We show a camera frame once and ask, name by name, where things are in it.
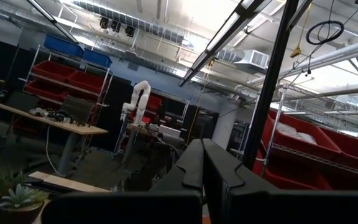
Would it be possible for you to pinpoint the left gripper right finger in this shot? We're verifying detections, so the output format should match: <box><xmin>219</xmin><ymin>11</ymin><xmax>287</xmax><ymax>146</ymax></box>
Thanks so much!
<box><xmin>203</xmin><ymin>139</ymin><xmax>278</xmax><ymax>224</ymax></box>

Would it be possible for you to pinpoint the black upright rig post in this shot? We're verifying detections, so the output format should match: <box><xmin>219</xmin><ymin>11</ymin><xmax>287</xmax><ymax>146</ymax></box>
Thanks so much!
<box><xmin>242</xmin><ymin>0</ymin><xmax>306</xmax><ymax>171</ymax></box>

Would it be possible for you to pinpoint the metal wire shelf rack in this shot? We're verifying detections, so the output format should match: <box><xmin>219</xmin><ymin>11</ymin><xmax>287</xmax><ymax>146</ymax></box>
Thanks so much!
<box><xmin>19</xmin><ymin>43</ymin><xmax>114</xmax><ymax>156</ymax></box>
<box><xmin>253</xmin><ymin>83</ymin><xmax>358</xmax><ymax>191</ymax></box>

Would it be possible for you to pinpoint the black cable coil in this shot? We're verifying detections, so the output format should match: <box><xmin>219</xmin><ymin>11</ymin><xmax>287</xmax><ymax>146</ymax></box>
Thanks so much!
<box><xmin>305</xmin><ymin>20</ymin><xmax>345</xmax><ymax>46</ymax></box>

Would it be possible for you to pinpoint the silver ventilation duct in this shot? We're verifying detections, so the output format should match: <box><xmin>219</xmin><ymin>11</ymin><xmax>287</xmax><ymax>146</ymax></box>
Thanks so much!
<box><xmin>73</xmin><ymin>0</ymin><xmax>195</xmax><ymax>47</ymax></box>

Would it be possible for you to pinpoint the white box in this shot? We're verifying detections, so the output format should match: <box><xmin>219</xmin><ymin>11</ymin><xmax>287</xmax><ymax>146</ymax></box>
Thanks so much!
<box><xmin>158</xmin><ymin>124</ymin><xmax>181</xmax><ymax>139</ymax></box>

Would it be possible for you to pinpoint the blue storage bin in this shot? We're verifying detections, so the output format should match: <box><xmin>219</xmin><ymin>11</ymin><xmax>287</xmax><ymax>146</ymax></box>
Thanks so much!
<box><xmin>81</xmin><ymin>48</ymin><xmax>114</xmax><ymax>68</ymax></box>
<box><xmin>43</xmin><ymin>33</ymin><xmax>85</xmax><ymax>59</ymax></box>

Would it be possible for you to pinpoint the red storage bin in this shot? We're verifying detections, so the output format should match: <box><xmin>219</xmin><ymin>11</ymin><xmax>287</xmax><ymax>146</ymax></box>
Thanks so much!
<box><xmin>261</xmin><ymin>110</ymin><xmax>342</xmax><ymax>162</ymax></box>
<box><xmin>66</xmin><ymin>70</ymin><xmax>106</xmax><ymax>94</ymax></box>
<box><xmin>24</xmin><ymin>78</ymin><xmax>68</xmax><ymax>101</ymax></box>
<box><xmin>252</xmin><ymin>148</ymin><xmax>334</xmax><ymax>191</ymax></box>
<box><xmin>319</xmin><ymin>126</ymin><xmax>358</xmax><ymax>175</ymax></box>
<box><xmin>31</xmin><ymin>60</ymin><xmax>76</xmax><ymax>83</ymax></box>

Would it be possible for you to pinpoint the thin white cable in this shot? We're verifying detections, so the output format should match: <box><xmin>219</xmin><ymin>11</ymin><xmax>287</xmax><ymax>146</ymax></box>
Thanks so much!
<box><xmin>44</xmin><ymin>125</ymin><xmax>62</xmax><ymax>178</ymax></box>

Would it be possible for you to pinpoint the white air conditioning unit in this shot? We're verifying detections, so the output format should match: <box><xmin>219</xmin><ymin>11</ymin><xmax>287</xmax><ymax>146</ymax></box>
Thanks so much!
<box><xmin>233</xmin><ymin>49</ymin><xmax>270</xmax><ymax>70</ymax></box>

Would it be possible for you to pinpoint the potted succulent plant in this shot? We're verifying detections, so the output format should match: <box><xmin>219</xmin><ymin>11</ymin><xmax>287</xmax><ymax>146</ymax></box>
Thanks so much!
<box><xmin>0</xmin><ymin>169</ymin><xmax>50</xmax><ymax>224</ymax></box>

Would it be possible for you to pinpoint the white plastic bag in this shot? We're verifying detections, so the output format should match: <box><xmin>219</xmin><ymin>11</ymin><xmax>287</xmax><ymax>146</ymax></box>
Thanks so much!
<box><xmin>277</xmin><ymin>122</ymin><xmax>319</xmax><ymax>146</ymax></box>

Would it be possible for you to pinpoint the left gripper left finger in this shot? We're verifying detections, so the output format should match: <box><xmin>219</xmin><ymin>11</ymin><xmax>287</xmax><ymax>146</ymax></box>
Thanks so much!
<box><xmin>149</xmin><ymin>139</ymin><xmax>204</xmax><ymax>195</ymax></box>

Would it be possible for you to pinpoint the pile of black gear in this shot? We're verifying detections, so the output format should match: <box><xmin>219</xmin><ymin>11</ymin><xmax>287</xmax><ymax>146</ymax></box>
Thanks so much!
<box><xmin>29</xmin><ymin>107</ymin><xmax>74</xmax><ymax>126</ymax></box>

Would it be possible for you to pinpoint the wooden work table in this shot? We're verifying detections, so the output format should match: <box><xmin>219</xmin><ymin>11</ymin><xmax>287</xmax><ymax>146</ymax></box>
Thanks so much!
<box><xmin>126</xmin><ymin>123</ymin><xmax>167</xmax><ymax>156</ymax></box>
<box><xmin>0</xmin><ymin>98</ymin><xmax>109</xmax><ymax>178</ymax></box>

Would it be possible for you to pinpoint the black flat monitor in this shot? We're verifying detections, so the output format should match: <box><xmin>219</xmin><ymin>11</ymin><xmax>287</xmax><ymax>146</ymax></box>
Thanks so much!
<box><xmin>59</xmin><ymin>95</ymin><xmax>96</xmax><ymax>124</ymax></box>

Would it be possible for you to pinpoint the yellow plug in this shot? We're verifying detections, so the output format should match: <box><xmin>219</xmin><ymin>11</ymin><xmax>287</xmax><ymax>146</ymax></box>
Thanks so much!
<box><xmin>290</xmin><ymin>45</ymin><xmax>303</xmax><ymax>59</ymax></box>

